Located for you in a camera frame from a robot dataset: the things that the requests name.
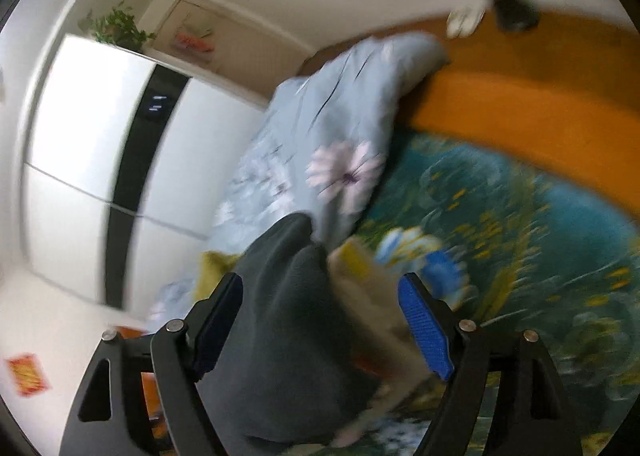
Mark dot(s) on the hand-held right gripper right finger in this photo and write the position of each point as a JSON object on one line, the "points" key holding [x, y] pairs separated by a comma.
{"points": [[425, 331]]}

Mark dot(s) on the orange wooden headboard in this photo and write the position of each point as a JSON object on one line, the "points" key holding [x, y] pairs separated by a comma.
{"points": [[525, 100]]}

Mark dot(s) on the red paper sticker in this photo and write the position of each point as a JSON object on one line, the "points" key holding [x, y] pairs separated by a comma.
{"points": [[29, 376]]}

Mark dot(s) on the orange box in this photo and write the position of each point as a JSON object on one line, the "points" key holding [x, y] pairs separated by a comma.
{"points": [[150, 396]]}

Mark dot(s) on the teal floral bed sheet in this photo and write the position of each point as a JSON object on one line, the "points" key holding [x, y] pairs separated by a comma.
{"points": [[500, 236]]}

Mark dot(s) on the light blue floral duvet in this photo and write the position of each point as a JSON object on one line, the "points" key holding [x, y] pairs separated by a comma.
{"points": [[325, 125]]}

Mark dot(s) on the cream pillow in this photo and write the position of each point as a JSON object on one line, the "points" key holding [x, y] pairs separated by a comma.
{"points": [[462, 23]]}

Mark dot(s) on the green potted plant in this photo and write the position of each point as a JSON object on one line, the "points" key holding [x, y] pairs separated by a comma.
{"points": [[120, 28]]}

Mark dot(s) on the white refrigerator with black strip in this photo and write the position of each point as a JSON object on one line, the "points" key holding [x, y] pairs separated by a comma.
{"points": [[80, 125]]}

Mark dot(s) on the olive green knit sweater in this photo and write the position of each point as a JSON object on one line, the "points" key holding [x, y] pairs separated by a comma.
{"points": [[210, 271]]}

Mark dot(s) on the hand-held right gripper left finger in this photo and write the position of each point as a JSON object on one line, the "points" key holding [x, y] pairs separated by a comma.
{"points": [[220, 321]]}

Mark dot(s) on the dark grey fleece garment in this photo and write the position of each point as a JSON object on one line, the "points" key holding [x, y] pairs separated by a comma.
{"points": [[290, 326]]}

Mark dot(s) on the red paper wall decoration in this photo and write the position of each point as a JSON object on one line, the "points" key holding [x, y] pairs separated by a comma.
{"points": [[195, 38]]}

